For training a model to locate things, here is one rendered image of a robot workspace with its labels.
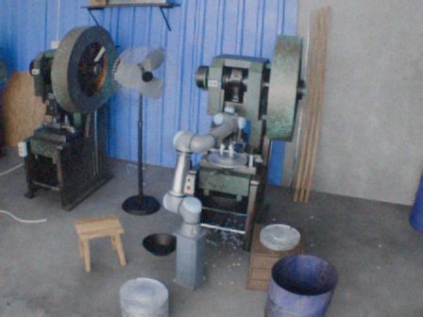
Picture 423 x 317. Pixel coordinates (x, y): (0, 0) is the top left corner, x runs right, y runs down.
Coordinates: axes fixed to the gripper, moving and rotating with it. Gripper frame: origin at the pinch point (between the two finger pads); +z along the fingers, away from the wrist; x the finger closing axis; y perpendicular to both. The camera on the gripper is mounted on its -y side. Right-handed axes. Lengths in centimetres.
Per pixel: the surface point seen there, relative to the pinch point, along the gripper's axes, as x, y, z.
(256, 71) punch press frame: -16, 11, -63
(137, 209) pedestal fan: 85, 22, 76
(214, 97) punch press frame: 13.7, 10.3, -39.8
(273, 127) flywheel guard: -33.9, -10.0, -28.5
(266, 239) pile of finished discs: -42, -40, 42
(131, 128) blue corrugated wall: 145, 135, 37
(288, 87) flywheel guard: -42, -17, -60
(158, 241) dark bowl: 48, -18, 78
